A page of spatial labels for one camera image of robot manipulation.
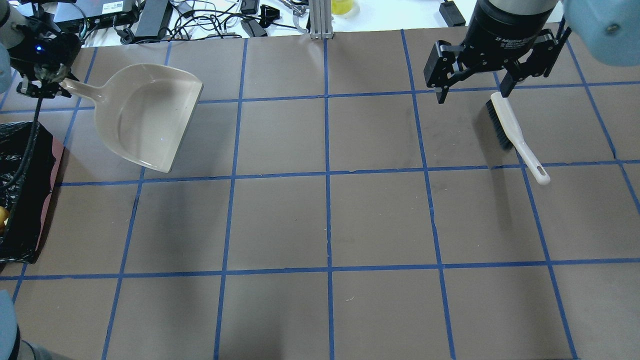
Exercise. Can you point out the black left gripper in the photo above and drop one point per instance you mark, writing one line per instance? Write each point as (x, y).
(29, 54)

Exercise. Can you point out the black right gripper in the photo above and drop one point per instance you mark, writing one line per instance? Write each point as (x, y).
(500, 34)

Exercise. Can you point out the white hand brush black bristles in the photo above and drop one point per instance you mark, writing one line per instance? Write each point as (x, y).
(510, 136)

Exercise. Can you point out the beige plastic dustpan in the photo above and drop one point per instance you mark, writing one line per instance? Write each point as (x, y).
(143, 111)

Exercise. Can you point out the orange peel trash piece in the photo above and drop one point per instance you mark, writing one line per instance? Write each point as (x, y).
(4, 219)

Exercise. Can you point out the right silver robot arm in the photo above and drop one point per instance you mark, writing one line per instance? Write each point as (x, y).
(608, 28)

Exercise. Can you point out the pink bin with black liner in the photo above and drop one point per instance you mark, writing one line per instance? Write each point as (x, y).
(30, 159)

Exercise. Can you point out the black power adapter brick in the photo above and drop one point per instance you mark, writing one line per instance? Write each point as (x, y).
(451, 14)

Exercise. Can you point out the black flat power supply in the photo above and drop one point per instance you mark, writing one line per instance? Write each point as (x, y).
(153, 21)

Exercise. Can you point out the black network switch box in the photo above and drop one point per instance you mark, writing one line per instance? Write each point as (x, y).
(84, 15)

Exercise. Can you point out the aluminium frame post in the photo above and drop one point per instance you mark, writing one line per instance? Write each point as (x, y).
(321, 17)

